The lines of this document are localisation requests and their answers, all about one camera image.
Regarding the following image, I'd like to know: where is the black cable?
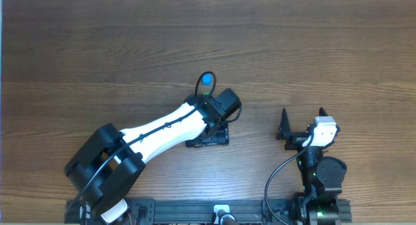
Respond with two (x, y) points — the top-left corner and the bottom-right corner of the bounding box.
(194, 70), (218, 98)
(264, 133), (315, 225)

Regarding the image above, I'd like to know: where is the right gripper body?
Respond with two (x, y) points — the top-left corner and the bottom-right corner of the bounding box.
(285, 131), (313, 151)

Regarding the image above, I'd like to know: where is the mounting rail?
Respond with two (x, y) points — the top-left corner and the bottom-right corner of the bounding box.
(64, 198), (354, 225)

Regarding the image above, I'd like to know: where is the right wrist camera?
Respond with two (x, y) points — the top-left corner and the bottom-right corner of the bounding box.
(302, 116), (339, 148)

